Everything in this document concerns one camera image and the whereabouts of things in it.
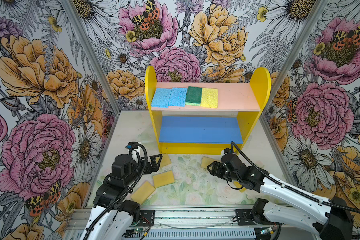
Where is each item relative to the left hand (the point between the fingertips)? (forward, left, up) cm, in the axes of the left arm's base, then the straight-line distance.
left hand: (154, 162), depth 72 cm
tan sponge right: (+10, -28, -20) cm, 35 cm away
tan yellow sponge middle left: (-1, -2, -21) cm, 21 cm away
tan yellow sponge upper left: (+11, -3, -20) cm, 23 cm away
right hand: (-3, -28, -9) cm, 30 cm away
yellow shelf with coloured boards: (+33, -28, -6) cm, 44 cm away
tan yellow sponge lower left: (-9, +9, -19) cm, 23 cm away
